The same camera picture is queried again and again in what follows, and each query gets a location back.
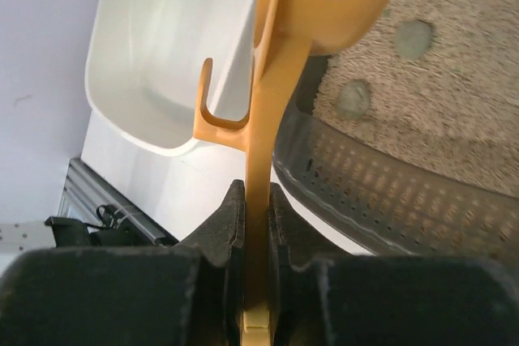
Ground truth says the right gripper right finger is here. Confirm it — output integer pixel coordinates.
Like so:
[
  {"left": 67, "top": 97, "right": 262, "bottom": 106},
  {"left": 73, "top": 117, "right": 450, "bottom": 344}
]
[{"left": 268, "top": 184, "right": 518, "bottom": 345}]

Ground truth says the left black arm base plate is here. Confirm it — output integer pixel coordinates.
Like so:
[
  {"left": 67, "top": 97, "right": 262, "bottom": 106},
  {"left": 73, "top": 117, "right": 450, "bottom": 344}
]
[{"left": 44, "top": 204, "right": 165, "bottom": 247}]

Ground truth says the aluminium front rail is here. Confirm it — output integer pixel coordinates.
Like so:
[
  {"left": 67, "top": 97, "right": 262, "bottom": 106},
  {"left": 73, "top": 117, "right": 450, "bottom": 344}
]
[{"left": 45, "top": 158, "right": 178, "bottom": 246}]

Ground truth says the yellow litter scoop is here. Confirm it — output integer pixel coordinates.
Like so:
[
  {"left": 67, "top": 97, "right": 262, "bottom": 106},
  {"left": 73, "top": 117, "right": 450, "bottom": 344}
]
[{"left": 193, "top": 0, "right": 388, "bottom": 345}]

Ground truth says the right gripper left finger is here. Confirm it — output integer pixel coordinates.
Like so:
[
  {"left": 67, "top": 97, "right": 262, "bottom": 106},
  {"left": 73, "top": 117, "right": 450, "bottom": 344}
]
[{"left": 1, "top": 180, "right": 246, "bottom": 345}]

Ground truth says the grey litter clump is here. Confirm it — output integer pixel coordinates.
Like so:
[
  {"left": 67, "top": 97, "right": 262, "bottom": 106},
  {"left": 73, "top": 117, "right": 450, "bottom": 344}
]
[
  {"left": 335, "top": 79, "right": 371, "bottom": 120},
  {"left": 393, "top": 19, "right": 434, "bottom": 60}
]

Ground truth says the grey litter box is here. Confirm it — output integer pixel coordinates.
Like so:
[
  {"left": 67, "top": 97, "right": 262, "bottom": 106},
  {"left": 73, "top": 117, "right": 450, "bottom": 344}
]
[{"left": 274, "top": 0, "right": 518, "bottom": 267}]

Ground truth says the white plastic tray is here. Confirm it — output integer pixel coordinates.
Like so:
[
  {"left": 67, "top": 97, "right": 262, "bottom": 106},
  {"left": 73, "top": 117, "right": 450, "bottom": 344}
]
[{"left": 85, "top": 0, "right": 255, "bottom": 156}]

